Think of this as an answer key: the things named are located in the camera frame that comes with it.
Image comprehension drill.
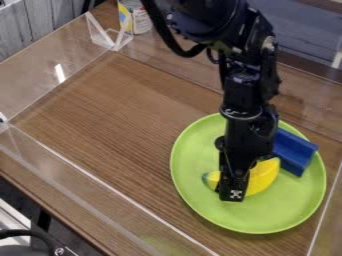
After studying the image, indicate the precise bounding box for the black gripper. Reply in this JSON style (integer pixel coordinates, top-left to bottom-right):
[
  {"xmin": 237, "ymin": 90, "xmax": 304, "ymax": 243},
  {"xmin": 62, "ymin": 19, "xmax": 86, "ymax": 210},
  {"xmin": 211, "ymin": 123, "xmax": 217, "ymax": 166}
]
[{"xmin": 215, "ymin": 105, "xmax": 280, "ymax": 202}]

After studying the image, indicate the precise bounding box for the yellow toy banana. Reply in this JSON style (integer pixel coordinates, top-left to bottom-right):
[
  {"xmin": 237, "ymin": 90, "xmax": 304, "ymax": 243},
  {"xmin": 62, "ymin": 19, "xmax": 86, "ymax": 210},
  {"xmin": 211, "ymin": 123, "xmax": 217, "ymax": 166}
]
[{"xmin": 202, "ymin": 157, "xmax": 281, "ymax": 196}]

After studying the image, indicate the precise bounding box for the blue stepped block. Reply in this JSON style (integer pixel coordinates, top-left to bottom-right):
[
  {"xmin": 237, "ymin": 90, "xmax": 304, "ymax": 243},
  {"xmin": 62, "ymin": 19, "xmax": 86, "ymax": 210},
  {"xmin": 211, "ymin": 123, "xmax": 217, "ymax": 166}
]
[{"xmin": 273, "ymin": 128, "xmax": 318, "ymax": 177}]

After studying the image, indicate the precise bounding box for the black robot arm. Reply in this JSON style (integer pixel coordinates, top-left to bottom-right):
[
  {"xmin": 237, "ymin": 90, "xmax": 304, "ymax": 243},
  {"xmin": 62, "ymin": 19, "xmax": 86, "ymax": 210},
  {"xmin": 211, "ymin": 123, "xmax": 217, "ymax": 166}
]
[{"xmin": 169, "ymin": 0, "xmax": 281, "ymax": 202}]

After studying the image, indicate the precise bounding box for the green round plate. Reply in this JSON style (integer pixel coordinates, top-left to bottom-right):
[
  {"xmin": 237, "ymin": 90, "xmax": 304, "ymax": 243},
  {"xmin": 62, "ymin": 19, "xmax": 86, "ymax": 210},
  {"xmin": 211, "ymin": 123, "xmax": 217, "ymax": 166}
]
[{"xmin": 170, "ymin": 114, "xmax": 326, "ymax": 234}]

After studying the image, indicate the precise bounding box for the white labelled canister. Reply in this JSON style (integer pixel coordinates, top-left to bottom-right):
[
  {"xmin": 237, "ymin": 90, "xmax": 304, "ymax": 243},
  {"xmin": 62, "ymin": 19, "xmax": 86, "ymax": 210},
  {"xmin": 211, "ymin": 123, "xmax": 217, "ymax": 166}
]
[{"xmin": 117, "ymin": 0, "xmax": 153, "ymax": 35}]

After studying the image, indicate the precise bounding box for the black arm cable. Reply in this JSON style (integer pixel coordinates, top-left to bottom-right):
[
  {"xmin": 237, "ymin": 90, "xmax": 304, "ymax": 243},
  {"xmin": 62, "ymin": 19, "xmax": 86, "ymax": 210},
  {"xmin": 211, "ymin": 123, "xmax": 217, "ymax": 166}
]
[{"xmin": 139, "ymin": 0, "xmax": 211, "ymax": 59}]

